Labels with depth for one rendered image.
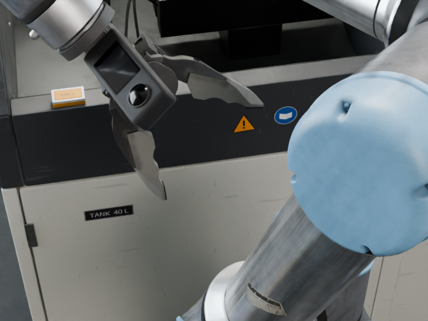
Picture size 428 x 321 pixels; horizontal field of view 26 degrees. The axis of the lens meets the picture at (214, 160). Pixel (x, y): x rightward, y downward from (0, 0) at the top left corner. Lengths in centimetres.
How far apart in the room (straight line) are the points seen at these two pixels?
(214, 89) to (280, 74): 52
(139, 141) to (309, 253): 31
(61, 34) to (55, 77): 75
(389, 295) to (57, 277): 71
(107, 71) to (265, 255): 26
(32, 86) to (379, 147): 115
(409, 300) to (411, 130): 147
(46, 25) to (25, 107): 53
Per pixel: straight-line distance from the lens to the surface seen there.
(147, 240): 169
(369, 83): 61
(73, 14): 94
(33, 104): 146
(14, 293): 242
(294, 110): 152
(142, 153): 99
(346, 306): 105
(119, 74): 93
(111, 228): 165
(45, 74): 170
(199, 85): 98
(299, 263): 76
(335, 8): 78
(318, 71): 150
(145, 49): 98
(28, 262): 170
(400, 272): 195
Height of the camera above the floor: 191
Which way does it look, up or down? 45 degrees down
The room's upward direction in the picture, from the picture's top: straight up
